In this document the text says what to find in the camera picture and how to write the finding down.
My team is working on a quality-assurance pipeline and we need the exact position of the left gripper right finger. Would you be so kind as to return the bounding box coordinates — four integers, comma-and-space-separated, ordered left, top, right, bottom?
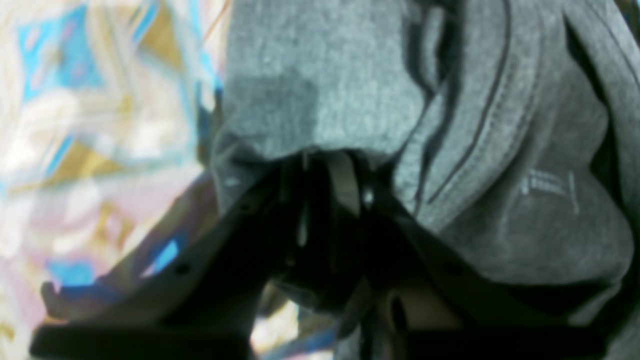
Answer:
320, 151, 606, 360

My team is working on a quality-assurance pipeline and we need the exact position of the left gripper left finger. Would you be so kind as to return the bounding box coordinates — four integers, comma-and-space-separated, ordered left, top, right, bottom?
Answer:
30, 153, 321, 360

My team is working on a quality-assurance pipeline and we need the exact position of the grey T-shirt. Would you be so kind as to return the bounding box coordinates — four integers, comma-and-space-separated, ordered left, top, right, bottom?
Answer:
210, 0, 640, 360

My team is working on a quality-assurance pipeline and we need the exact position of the patterned colourful tablecloth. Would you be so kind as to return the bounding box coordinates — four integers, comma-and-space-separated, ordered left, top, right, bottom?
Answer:
1, 0, 314, 360

